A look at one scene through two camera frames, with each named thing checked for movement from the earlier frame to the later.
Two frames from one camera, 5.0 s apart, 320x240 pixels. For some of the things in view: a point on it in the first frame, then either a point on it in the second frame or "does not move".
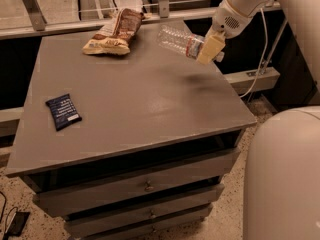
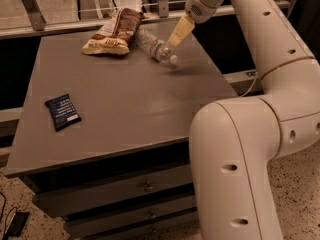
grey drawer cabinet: (136, 146) does not move
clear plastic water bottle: (181, 40) -> (155, 46)
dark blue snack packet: (63, 111) does not move
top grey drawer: (139, 185) does not move
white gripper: (227, 20) -> (195, 6)
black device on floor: (17, 223) does not move
